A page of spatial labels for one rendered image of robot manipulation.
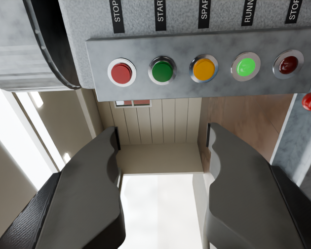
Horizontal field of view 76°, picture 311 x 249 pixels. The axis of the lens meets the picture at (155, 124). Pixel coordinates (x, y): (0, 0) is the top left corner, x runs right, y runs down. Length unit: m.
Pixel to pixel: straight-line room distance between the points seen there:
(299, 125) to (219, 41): 0.40
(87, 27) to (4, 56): 0.12
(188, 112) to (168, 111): 0.78
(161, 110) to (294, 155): 7.30
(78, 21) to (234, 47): 0.19
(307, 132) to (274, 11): 0.37
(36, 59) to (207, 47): 0.22
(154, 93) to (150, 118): 7.79
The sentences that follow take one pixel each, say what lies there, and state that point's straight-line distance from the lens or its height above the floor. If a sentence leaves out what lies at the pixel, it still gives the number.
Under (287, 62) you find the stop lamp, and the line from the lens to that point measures 0.29.
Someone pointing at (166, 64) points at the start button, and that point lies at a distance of 0.25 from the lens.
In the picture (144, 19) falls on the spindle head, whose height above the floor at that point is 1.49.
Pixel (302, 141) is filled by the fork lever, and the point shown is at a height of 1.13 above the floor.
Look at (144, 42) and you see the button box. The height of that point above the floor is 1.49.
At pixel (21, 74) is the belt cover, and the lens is 0.36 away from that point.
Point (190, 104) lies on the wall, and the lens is 7.77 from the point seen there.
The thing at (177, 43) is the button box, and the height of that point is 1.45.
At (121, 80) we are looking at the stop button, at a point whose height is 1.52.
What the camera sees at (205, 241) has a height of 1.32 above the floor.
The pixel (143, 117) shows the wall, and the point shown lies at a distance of 8.04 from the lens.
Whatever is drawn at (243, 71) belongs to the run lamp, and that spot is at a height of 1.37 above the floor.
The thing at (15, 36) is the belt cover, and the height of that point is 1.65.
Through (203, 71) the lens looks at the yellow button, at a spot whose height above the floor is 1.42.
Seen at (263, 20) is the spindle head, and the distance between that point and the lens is 0.29.
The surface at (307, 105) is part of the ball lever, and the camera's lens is 0.41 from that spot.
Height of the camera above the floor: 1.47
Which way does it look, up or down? 2 degrees up
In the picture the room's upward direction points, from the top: 92 degrees counter-clockwise
